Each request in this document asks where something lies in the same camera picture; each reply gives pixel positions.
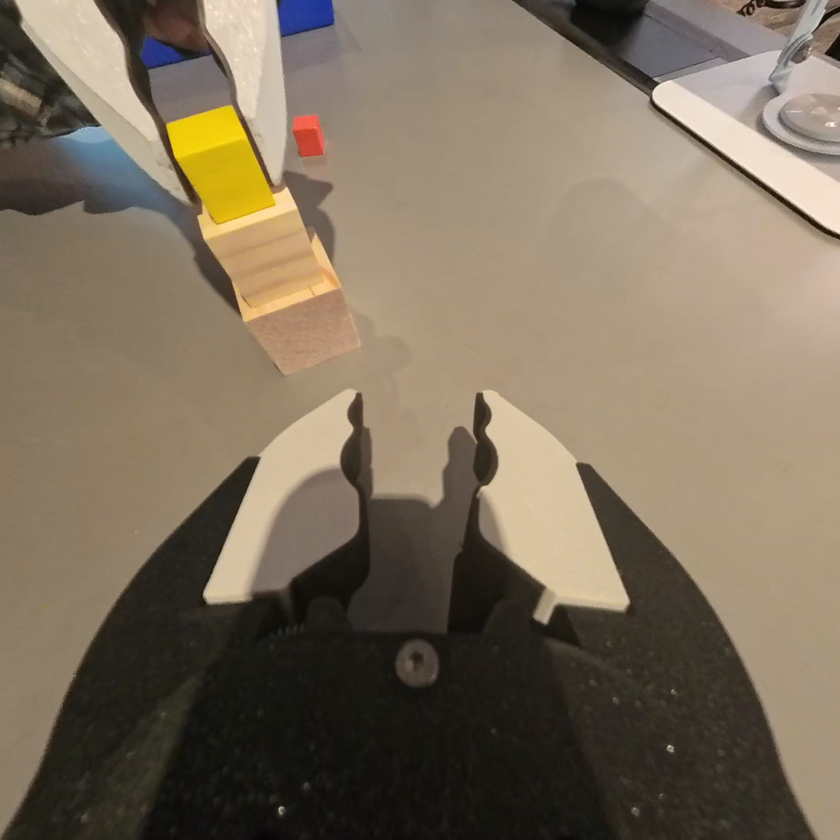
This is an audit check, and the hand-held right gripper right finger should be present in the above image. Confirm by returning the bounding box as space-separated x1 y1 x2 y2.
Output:
449 389 632 634

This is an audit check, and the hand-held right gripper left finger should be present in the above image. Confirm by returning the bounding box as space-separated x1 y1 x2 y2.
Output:
202 388 374 621

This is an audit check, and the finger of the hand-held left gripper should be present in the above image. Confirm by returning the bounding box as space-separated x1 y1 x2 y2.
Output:
13 0 201 214
196 0 290 191

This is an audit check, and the small red wooden cube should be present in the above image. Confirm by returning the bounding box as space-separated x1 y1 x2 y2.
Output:
292 115 326 158

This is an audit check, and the yellow wooden cube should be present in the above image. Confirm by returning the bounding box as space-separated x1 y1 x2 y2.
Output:
165 105 277 224

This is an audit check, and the medium natural wooden cube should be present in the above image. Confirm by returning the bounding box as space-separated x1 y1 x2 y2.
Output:
199 187 316 293

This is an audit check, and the large natural wooden cube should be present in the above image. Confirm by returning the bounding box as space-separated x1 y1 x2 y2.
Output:
234 227 362 377

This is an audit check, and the person's left forearm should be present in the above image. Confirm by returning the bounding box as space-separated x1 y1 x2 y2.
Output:
0 10 101 148

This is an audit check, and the large blue plastic bin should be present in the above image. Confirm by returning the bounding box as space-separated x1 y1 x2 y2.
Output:
140 0 336 70

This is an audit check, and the white tablet stand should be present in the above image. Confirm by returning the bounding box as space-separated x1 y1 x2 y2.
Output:
651 0 840 238

